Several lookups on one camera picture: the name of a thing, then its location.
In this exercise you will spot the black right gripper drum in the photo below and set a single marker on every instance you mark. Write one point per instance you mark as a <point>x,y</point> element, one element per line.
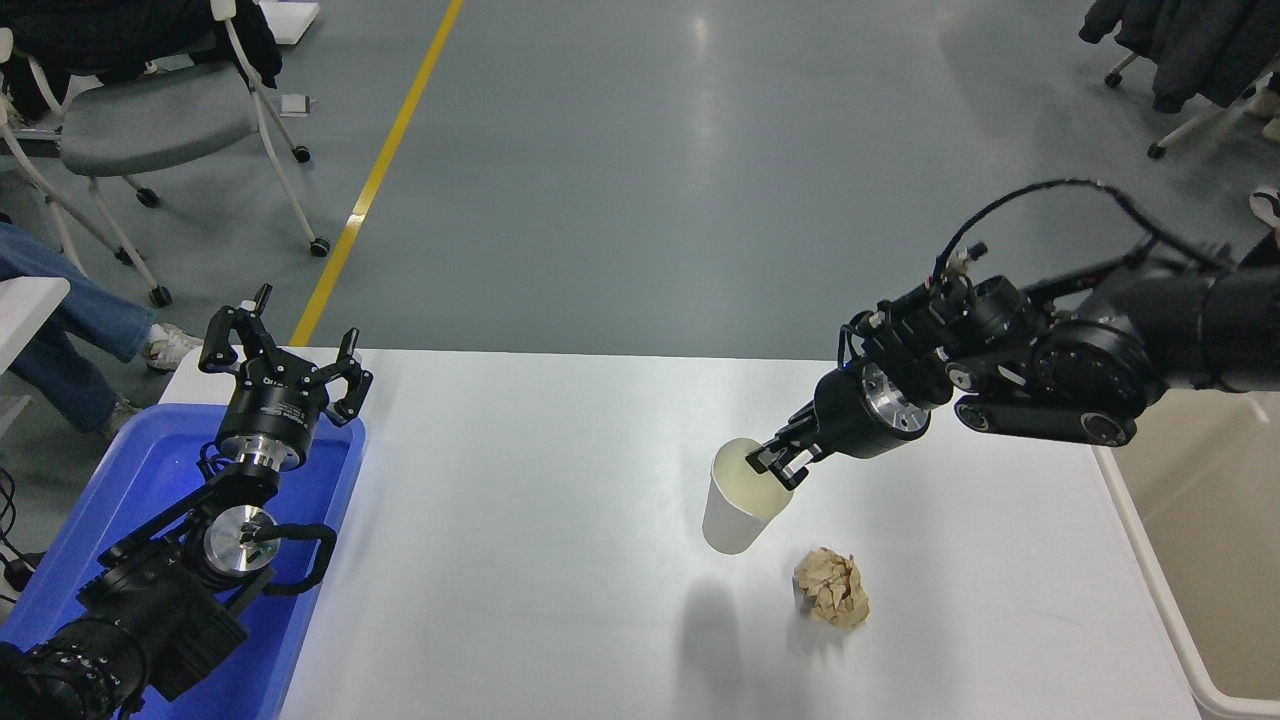
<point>850,415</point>

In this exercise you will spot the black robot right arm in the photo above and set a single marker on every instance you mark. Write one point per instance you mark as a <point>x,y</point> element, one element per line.
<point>1090,360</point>

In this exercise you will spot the grey seat white frame chair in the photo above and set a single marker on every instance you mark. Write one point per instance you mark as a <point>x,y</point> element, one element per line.
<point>150,120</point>

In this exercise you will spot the white paper cup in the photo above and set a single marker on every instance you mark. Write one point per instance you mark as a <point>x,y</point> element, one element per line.
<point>735,525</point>

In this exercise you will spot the white flat board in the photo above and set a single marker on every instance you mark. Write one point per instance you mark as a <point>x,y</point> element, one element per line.
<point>290,20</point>

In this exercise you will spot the white frame wheeled chair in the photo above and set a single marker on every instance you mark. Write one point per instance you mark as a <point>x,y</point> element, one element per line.
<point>1190,125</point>

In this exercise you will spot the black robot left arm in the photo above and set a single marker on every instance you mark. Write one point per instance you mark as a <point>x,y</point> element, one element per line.
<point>150,610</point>

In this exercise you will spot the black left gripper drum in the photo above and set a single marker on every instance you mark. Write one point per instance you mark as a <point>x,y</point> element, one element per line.
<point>272,412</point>

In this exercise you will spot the dark coats pile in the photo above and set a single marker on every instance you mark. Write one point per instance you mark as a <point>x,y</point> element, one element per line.
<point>1190,40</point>

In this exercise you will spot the crumpled tan paper ball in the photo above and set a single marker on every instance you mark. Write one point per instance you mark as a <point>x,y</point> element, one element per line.
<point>830,590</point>

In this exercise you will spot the small white side table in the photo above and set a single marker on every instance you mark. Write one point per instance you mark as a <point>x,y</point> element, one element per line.
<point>25,310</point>

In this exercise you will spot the large pale plastic bin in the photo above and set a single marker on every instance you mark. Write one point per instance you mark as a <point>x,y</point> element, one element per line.
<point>1200,560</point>

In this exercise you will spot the black jacket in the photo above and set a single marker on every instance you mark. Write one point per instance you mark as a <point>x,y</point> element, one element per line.
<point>100,30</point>

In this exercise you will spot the blue plastic tray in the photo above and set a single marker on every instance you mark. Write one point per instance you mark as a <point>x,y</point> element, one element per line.
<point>120,480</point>

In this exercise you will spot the standing person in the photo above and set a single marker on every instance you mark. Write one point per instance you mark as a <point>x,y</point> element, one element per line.
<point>1268,205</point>

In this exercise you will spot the seated person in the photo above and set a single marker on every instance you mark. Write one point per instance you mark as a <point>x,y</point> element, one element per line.
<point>60,300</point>

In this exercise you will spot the small white floor item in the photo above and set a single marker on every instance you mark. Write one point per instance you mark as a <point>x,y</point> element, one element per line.
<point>295,104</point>

